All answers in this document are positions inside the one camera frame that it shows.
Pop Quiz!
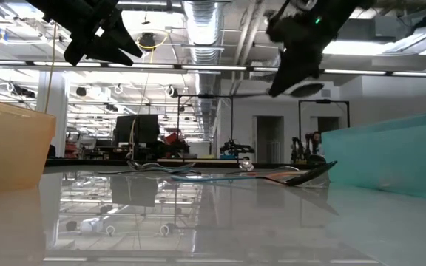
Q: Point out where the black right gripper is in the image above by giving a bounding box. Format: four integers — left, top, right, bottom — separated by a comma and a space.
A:
266, 7, 338, 98

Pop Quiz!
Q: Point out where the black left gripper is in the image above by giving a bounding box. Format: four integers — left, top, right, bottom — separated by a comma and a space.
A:
26, 0, 143, 67

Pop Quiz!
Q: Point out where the black round ceiling device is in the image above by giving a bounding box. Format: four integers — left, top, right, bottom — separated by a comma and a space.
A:
138, 32, 158, 52

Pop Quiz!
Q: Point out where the person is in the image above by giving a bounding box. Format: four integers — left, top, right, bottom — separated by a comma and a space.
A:
310, 131, 324, 156

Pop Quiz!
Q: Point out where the long ceiling light strip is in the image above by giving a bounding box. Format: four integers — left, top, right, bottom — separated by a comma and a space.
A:
0, 58, 426, 79

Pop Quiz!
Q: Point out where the white building column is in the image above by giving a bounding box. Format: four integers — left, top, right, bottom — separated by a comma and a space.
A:
37, 72, 70, 158

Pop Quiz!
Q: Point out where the black computer monitor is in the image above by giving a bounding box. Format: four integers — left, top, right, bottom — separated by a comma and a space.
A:
113, 113, 161, 144

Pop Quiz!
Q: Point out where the black rounded object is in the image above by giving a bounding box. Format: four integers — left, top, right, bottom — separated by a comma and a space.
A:
306, 154, 327, 166

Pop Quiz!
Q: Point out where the red background object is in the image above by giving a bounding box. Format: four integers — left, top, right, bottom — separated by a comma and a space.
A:
163, 132, 191, 149

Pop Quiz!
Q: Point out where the teal plastic bin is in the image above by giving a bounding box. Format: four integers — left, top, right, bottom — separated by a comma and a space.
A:
322, 110, 426, 202

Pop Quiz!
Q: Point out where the orange plastic bin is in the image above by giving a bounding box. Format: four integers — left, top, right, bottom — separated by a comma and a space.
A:
0, 96, 58, 194

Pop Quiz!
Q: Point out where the black metal rig frame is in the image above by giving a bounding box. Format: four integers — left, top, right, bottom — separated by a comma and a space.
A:
297, 99, 351, 166
177, 94, 234, 158

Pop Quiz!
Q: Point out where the long yellow cable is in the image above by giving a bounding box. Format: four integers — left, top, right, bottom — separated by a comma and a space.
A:
44, 21, 59, 114

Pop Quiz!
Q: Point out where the silver ventilation duct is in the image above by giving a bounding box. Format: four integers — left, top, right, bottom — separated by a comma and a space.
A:
181, 0, 224, 130

